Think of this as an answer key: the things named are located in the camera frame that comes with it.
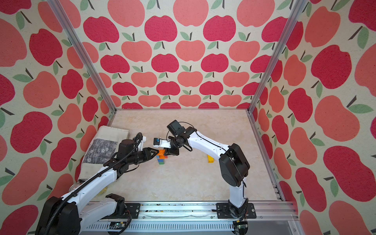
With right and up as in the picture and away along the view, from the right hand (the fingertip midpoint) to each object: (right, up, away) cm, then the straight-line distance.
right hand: (166, 151), depth 84 cm
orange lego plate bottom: (-2, 0, -2) cm, 3 cm away
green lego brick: (-4, -9, +6) cm, 12 cm away
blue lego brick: (-4, -6, +1) cm, 7 cm away
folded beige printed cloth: (-41, 0, +6) cm, 42 cm away
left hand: (-4, -1, -3) cm, 6 cm away
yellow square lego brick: (+27, -6, +6) cm, 28 cm away
